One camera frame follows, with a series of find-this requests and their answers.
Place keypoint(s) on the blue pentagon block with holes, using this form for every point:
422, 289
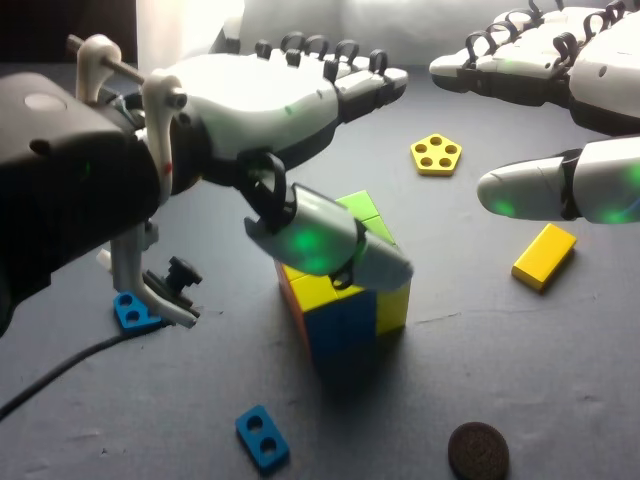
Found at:
136, 327

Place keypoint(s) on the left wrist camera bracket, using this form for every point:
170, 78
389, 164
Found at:
157, 125

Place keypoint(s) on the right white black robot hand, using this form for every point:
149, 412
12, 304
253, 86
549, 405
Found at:
600, 75

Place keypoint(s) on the brown round sandwich cookie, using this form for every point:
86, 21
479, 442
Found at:
477, 450

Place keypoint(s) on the yellow pentagon block with holes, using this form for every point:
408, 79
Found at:
436, 151

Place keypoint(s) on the blue two-hole rectangular block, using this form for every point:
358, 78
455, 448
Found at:
262, 434

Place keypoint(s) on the multicoloured puzzle cube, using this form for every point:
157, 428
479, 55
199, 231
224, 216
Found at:
350, 315

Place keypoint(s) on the yellow rectangular block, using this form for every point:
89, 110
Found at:
545, 252

